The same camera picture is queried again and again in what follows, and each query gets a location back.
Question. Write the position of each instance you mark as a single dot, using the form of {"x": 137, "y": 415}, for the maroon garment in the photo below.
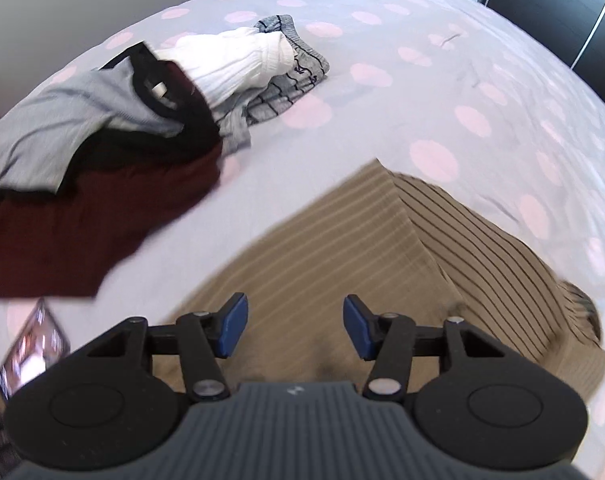
{"x": 82, "y": 230}

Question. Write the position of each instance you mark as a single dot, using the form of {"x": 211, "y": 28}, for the white ribbed garment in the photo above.
{"x": 232, "y": 65}

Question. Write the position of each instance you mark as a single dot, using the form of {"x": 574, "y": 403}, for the black sliding door wardrobe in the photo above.
{"x": 542, "y": 5}

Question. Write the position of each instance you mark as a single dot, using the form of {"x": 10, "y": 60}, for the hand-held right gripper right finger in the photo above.
{"x": 358, "y": 327}

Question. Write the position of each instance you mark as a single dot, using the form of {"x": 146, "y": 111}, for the grey checked garment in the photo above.
{"x": 282, "y": 95}

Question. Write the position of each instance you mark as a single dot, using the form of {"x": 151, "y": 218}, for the smartphone with lit screen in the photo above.
{"x": 32, "y": 350}

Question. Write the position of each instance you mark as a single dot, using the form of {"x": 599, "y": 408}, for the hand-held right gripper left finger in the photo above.
{"x": 232, "y": 327}

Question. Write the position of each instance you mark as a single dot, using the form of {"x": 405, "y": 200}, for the grey shirt with black collar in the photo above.
{"x": 57, "y": 115}

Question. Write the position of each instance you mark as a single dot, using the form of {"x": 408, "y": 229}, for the tan striped shirt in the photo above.
{"x": 332, "y": 240}

